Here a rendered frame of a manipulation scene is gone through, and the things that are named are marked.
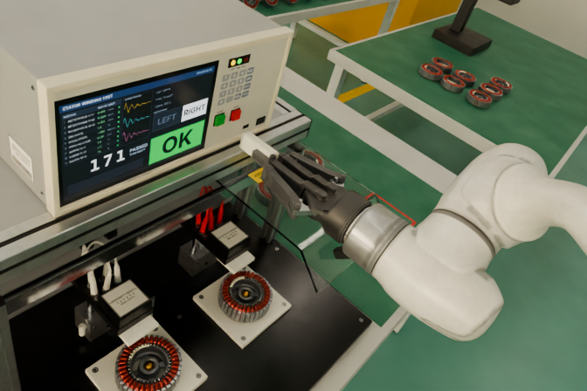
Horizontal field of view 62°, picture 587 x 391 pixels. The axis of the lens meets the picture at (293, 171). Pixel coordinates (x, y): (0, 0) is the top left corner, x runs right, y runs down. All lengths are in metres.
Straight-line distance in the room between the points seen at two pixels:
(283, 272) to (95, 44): 0.68
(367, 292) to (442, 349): 1.07
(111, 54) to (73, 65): 0.06
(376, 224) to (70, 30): 0.49
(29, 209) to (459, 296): 0.57
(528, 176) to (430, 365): 1.58
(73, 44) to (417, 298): 0.54
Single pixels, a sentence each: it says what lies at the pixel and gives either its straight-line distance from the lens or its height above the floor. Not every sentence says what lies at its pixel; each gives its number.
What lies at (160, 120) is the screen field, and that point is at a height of 1.22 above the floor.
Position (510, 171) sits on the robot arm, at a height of 1.33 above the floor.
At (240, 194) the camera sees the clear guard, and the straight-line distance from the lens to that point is 0.87.
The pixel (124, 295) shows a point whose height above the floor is 0.92.
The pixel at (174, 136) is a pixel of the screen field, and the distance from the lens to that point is 0.78.
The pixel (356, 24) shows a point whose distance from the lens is 4.52.
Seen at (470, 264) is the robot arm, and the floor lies 1.24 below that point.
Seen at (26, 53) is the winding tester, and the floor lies 1.32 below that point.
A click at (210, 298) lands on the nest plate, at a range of 1.07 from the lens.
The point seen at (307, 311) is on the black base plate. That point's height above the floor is 0.77.
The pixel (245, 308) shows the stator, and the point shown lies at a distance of 1.02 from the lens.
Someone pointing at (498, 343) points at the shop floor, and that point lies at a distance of 2.44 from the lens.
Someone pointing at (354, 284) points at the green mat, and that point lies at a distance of 1.23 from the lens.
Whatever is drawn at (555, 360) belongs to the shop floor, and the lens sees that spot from 2.58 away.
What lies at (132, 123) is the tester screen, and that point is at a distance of 0.71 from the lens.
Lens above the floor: 1.64
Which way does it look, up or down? 37 degrees down
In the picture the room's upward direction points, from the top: 18 degrees clockwise
